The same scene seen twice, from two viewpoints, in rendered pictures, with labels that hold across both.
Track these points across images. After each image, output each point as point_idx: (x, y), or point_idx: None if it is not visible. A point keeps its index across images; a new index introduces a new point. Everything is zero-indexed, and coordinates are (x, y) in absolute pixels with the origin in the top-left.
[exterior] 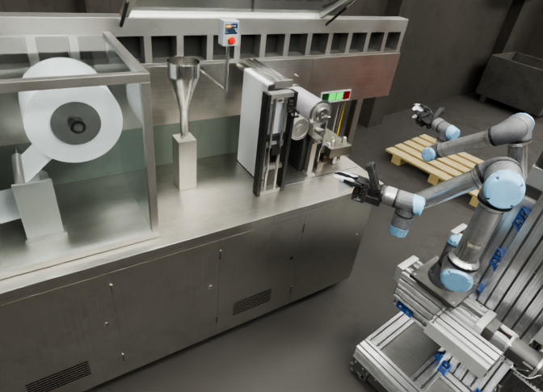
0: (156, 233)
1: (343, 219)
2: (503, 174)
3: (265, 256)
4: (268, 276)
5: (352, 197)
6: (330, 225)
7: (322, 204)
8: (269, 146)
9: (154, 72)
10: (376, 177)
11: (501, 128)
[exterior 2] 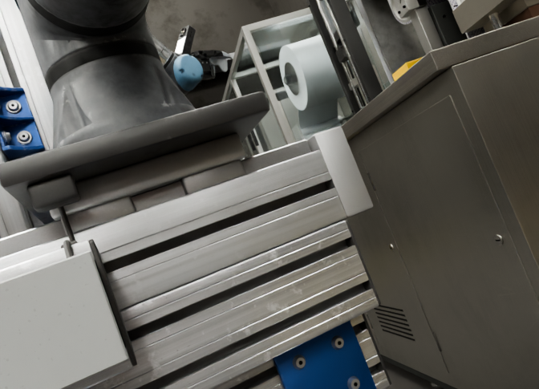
0: None
1: (427, 173)
2: None
3: (358, 225)
4: (383, 275)
5: (199, 83)
6: (408, 184)
7: (351, 127)
8: (336, 50)
9: None
10: (178, 45)
11: None
